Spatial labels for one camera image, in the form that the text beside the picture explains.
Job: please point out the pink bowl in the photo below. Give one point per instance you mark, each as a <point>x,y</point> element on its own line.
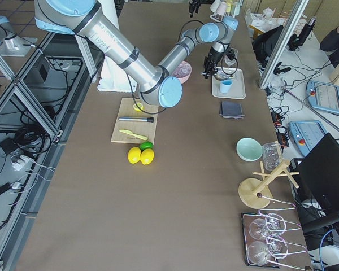
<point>183,80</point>

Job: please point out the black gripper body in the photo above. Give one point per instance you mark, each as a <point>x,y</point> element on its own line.
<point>194,4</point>
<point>211,58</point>

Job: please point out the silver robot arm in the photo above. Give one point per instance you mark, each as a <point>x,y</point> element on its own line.
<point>157,85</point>

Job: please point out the pink cup on rack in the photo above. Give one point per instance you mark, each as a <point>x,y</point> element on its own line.
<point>221,9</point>

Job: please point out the steel ice scoop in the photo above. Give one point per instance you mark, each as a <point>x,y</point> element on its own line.
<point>221,76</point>

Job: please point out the yellow lemon half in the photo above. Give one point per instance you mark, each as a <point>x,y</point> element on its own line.
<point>138,107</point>

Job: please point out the black laptop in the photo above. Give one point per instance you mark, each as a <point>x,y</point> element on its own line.
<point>318,177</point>

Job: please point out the yellow lemon right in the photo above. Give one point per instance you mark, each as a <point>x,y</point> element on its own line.
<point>147,156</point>

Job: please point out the wooden cutting board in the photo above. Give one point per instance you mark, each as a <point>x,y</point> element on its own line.
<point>142,128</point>

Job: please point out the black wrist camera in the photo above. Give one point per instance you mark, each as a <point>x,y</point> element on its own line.
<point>230,54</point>

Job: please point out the wooden cup tree stand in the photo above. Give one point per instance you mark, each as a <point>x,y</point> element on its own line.
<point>255,193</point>

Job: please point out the seated person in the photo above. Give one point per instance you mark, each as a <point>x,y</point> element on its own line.
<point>331,44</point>

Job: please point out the aluminium frame post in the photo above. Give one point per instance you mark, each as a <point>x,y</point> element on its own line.
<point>280,45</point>

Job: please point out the upper upturned wine glass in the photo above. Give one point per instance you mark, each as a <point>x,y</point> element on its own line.
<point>267,226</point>

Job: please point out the yellow plastic knife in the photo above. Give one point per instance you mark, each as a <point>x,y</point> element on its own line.
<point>130,133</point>

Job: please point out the mint green bowl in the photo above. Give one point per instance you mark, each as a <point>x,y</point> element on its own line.
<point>249,149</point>

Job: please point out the lower teach pendant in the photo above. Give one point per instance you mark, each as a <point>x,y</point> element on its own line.
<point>306,134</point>

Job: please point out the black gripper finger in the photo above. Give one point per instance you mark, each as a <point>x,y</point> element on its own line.
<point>206,75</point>

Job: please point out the empty wine glass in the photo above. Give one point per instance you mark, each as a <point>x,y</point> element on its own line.
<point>233,63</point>

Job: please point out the yellow lemon left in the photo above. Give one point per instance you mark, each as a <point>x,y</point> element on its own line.
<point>134,155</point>

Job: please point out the green lime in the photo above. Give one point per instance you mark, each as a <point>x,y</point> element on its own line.
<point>146,145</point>

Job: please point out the grey metal muddler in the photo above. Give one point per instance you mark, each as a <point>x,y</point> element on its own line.
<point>137,119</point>

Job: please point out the black glass rack tray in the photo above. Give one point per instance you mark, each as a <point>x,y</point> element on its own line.
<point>246,219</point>

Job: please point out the light blue cup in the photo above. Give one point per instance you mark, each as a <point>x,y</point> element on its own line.
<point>225,86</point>

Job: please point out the upper teach pendant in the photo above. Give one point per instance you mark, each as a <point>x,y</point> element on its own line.
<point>323,96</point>

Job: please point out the dark grey folded cloth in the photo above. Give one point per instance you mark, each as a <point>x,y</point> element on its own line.
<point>231,110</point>

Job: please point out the teach pendant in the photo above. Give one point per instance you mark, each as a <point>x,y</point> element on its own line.
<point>306,134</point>
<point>323,96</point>

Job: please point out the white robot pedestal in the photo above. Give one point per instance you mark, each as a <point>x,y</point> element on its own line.
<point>111,77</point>

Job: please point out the lower upturned wine glass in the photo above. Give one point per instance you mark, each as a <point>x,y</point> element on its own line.
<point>271,250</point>

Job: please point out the pale green cup on rack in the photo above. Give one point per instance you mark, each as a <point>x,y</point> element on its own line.
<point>235,9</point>

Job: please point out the white wire cup rack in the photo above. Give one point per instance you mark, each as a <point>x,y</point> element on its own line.
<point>214,17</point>

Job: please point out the white serving tray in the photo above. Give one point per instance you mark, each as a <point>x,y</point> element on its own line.
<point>237,90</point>

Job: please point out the upturned wine glass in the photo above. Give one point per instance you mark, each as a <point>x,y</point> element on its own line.
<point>267,226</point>
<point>271,250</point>

